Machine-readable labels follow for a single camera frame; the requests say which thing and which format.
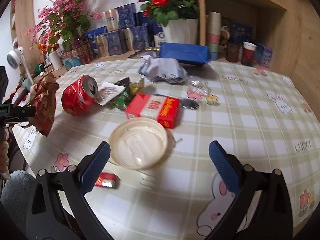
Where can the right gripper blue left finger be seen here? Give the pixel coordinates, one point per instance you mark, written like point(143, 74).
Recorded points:
point(92, 165)

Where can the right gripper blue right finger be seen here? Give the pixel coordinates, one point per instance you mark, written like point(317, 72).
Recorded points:
point(227, 165)

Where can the brown paper bag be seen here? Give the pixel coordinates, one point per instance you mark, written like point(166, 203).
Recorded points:
point(43, 98)

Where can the crushed red soda can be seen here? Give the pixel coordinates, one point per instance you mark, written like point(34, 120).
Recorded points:
point(79, 95)

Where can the blue paper tray box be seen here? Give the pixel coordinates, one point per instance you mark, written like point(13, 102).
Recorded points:
point(185, 53)

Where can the white paper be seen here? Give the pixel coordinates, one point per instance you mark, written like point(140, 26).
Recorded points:
point(157, 69)

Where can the person's left hand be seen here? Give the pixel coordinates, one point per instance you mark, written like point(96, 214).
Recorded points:
point(4, 161)

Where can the white plastic lid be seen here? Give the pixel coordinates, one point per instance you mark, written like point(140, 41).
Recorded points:
point(138, 144)

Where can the white desk fan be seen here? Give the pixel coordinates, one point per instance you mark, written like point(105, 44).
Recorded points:
point(15, 58)

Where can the checked bunny tablecloth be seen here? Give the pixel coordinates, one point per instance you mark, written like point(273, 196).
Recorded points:
point(262, 119)

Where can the white vase orange flowers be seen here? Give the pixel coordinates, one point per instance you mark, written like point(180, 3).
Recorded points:
point(53, 57)

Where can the green candy wrapper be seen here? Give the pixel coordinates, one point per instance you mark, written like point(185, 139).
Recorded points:
point(122, 101)

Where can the red cigarette pack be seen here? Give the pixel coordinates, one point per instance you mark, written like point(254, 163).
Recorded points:
point(162, 109)

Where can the black cigarette pack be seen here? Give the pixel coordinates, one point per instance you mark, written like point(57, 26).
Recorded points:
point(123, 82)

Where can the red paper cup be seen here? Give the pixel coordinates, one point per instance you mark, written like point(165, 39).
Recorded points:
point(248, 53)

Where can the small blue carton box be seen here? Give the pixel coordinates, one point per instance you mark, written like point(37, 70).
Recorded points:
point(263, 55)

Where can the dark brown cup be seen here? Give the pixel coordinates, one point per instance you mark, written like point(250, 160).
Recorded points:
point(232, 52)

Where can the pink blossom flower arrangement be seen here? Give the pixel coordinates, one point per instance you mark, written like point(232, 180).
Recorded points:
point(62, 19)

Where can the golden leaf tray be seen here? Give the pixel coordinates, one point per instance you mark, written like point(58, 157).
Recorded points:
point(152, 51)

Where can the stack of pastel cups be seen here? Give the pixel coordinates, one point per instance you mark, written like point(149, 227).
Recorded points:
point(213, 34)

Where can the stacked blue gift boxes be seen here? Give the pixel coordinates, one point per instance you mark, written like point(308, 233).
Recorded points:
point(124, 30)

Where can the wooden shelf unit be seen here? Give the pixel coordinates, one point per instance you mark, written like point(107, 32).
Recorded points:
point(275, 23)

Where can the red rose plant white pot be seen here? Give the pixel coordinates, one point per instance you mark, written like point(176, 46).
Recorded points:
point(178, 18)

